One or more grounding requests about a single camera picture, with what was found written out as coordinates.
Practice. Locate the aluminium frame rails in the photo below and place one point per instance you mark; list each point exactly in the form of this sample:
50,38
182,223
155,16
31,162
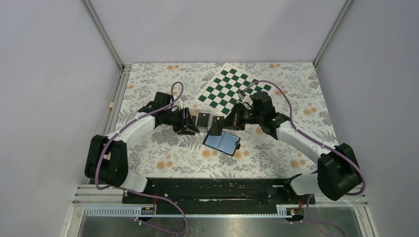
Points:
367,225

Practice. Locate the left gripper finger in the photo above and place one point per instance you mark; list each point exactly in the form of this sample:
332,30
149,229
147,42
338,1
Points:
187,118
188,131

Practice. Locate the clear acrylic card stand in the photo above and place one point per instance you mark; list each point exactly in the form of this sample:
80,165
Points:
195,113

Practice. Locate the green white checkerboard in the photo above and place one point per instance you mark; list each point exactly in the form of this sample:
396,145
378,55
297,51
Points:
221,93

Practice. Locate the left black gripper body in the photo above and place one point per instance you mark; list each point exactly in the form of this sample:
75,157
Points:
176,119

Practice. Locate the floral patterned table mat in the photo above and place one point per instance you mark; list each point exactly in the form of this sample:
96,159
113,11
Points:
162,153

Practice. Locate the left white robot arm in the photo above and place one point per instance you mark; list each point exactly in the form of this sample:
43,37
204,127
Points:
107,157

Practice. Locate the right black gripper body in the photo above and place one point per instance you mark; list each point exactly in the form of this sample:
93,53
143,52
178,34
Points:
242,117

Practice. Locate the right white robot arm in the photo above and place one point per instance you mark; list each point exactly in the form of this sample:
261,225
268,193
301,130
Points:
337,169

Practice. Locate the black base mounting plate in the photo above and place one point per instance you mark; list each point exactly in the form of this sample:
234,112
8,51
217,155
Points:
224,196

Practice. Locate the grey slotted cable duct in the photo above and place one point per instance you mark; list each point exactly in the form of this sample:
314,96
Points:
147,212

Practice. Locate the black leather card holder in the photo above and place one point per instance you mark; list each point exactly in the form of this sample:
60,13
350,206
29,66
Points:
226,143

